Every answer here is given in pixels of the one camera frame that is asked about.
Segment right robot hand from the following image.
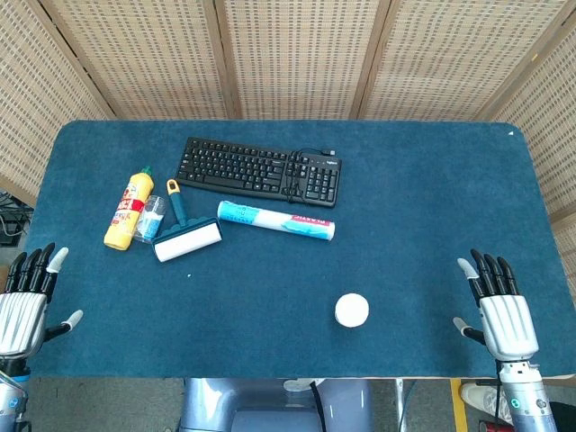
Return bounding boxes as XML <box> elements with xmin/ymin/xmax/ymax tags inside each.
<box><xmin>452</xmin><ymin>248</ymin><xmax>540</xmax><ymax>361</ymax></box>

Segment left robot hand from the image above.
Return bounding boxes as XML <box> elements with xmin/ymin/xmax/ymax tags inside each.
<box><xmin>0</xmin><ymin>242</ymin><xmax>85</xmax><ymax>361</ymax></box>

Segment white shoe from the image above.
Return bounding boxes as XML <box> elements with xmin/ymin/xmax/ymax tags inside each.
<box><xmin>459</xmin><ymin>382</ymin><xmax>512</xmax><ymax>424</ymax></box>

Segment metal table leg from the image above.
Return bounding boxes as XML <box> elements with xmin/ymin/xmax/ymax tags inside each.
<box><xmin>394</xmin><ymin>379</ymin><xmax>406</xmax><ymax>432</ymax></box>

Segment blue table mat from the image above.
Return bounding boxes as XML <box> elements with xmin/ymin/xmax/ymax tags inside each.
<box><xmin>24</xmin><ymin>119</ymin><xmax>576</xmax><ymax>380</ymax></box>

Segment yellow plastic bottle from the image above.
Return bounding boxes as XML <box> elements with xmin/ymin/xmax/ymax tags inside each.
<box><xmin>103</xmin><ymin>165</ymin><xmax>156</xmax><ymax>251</ymax></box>

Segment clear plastic jar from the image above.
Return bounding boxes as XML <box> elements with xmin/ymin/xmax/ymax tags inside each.
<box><xmin>133</xmin><ymin>194</ymin><xmax>168</xmax><ymax>244</ymax></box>

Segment woven folding screen panel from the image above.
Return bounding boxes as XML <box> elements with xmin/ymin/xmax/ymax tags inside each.
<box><xmin>202</xmin><ymin>0</ymin><xmax>392</xmax><ymax>121</ymax></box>
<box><xmin>490</xmin><ymin>13</ymin><xmax>576</xmax><ymax>271</ymax></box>
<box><xmin>350</xmin><ymin>0</ymin><xmax>576</xmax><ymax>122</ymax></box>
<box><xmin>0</xmin><ymin>0</ymin><xmax>116</xmax><ymax>208</ymax></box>
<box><xmin>40</xmin><ymin>0</ymin><xmax>239</xmax><ymax>121</ymax></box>

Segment teal lint roller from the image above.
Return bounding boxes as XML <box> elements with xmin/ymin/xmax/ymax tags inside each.
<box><xmin>151</xmin><ymin>178</ymin><xmax>224</xmax><ymax>264</ymax></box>

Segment blue-grey robot torso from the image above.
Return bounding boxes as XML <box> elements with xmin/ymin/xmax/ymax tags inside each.
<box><xmin>178</xmin><ymin>377</ymin><xmax>374</xmax><ymax>432</ymax></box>

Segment black computer keyboard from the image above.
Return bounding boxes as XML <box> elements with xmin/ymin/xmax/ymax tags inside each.
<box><xmin>175</xmin><ymin>137</ymin><xmax>343</xmax><ymax>209</ymax></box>

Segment plastic wrap roll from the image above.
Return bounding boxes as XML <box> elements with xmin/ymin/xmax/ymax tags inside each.
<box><xmin>217</xmin><ymin>200</ymin><xmax>337</xmax><ymax>243</ymax></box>

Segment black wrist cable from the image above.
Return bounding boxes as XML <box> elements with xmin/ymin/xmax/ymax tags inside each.
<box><xmin>493</xmin><ymin>359</ymin><xmax>504</xmax><ymax>425</ymax></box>

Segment black floor cables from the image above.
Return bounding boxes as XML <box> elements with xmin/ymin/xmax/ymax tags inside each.
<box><xmin>0</xmin><ymin>191</ymin><xmax>33</xmax><ymax>248</ymax></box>

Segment black torso strap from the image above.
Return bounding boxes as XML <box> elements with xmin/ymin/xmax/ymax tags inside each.
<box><xmin>309</xmin><ymin>381</ymin><xmax>326</xmax><ymax>432</ymax></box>

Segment black keyboard cable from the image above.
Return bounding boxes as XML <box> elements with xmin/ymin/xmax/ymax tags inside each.
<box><xmin>281</xmin><ymin>147</ymin><xmax>337</xmax><ymax>203</ymax></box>

